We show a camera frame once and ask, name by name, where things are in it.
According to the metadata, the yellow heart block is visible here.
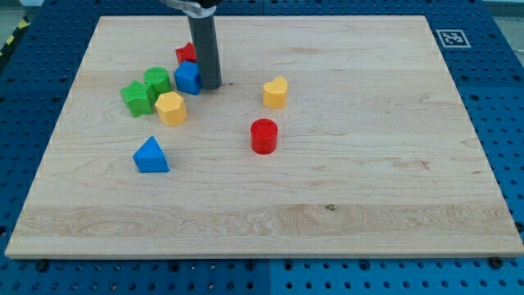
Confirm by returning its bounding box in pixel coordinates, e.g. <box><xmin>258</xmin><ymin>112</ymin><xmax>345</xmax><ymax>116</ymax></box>
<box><xmin>263</xmin><ymin>76</ymin><xmax>288</xmax><ymax>109</ymax></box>

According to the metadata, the green cylinder block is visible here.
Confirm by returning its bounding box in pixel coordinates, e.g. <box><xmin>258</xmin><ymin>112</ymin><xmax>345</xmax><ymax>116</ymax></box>
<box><xmin>143</xmin><ymin>66</ymin><xmax>172</xmax><ymax>97</ymax></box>

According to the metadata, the yellow black hazard tape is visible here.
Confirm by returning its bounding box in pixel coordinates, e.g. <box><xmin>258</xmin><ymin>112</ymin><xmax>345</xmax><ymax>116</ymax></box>
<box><xmin>1</xmin><ymin>16</ymin><xmax>31</xmax><ymax>58</ymax></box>

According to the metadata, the white fiducial marker tag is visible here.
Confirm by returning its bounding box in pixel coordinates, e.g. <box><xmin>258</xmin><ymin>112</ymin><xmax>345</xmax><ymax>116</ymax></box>
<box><xmin>436</xmin><ymin>29</ymin><xmax>471</xmax><ymax>48</ymax></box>

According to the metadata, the wooden board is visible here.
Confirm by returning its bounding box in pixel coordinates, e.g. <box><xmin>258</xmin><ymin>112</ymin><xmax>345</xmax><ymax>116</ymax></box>
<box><xmin>6</xmin><ymin>16</ymin><xmax>523</xmax><ymax>259</ymax></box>

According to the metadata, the red cylinder block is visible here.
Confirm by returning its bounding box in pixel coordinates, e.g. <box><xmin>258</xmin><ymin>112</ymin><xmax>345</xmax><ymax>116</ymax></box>
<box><xmin>250</xmin><ymin>118</ymin><xmax>278</xmax><ymax>155</ymax></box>

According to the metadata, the red star block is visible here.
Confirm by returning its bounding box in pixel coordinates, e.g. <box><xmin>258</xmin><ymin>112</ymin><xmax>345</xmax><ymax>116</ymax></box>
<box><xmin>174</xmin><ymin>42</ymin><xmax>197</xmax><ymax>65</ymax></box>

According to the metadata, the yellow hexagon block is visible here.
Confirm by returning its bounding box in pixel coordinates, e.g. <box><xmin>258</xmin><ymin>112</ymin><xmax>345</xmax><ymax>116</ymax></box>
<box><xmin>155</xmin><ymin>92</ymin><xmax>187</xmax><ymax>126</ymax></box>

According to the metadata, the blue cube block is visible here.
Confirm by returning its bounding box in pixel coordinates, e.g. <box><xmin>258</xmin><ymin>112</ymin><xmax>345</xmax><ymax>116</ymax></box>
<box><xmin>174</xmin><ymin>61</ymin><xmax>202</xmax><ymax>95</ymax></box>

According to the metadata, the metal clamp on rod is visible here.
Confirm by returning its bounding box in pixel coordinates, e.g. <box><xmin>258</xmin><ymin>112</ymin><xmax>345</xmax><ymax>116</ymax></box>
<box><xmin>159</xmin><ymin>0</ymin><xmax>223</xmax><ymax>18</ymax></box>

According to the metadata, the grey cylindrical pointer rod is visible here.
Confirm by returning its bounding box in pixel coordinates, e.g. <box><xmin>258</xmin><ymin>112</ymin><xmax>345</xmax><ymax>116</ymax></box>
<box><xmin>187</xmin><ymin>14</ymin><xmax>222</xmax><ymax>90</ymax></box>

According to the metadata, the blue triangle block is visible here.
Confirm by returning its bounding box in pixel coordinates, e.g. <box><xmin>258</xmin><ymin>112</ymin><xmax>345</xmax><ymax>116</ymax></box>
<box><xmin>132</xmin><ymin>137</ymin><xmax>170</xmax><ymax>173</ymax></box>

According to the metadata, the green star block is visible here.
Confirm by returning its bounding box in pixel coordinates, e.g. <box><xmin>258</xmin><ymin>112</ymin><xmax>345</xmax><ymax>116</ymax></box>
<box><xmin>120</xmin><ymin>80</ymin><xmax>156</xmax><ymax>117</ymax></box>

